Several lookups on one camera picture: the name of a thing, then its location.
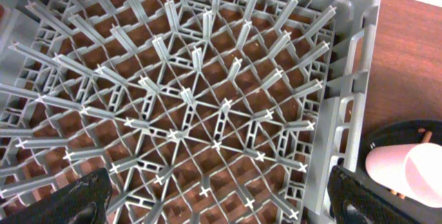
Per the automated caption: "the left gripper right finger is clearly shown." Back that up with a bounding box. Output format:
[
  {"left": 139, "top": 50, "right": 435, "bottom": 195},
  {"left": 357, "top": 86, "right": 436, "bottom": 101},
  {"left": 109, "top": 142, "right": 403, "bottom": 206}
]
[{"left": 327, "top": 165, "right": 421, "bottom": 224}]

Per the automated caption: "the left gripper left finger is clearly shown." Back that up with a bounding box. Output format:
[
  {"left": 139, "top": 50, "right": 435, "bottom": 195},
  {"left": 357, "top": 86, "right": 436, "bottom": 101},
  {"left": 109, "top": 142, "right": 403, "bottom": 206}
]
[{"left": 1, "top": 168, "right": 113, "bottom": 224}]

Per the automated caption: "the pink cup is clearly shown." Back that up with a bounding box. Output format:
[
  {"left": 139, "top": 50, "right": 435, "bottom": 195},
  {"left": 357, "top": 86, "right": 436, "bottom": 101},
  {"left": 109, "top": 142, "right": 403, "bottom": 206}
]
[{"left": 365, "top": 143, "right": 441, "bottom": 208}]

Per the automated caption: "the wooden chopstick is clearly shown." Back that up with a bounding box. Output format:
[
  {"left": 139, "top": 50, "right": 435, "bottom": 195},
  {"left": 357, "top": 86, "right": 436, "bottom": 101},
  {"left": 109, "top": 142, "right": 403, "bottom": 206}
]
[{"left": 418, "top": 128, "right": 432, "bottom": 143}]

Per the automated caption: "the grey dishwasher rack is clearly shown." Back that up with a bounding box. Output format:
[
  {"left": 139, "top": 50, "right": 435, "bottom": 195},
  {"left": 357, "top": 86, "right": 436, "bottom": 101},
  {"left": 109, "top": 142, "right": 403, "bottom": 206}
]
[{"left": 1, "top": 0, "right": 381, "bottom": 223}]

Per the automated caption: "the round black tray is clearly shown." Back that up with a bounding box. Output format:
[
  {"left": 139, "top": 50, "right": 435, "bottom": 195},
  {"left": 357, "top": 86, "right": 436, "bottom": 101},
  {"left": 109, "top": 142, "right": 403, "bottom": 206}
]
[{"left": 357, "top": 119, "right": 442, "bottom": 224}]

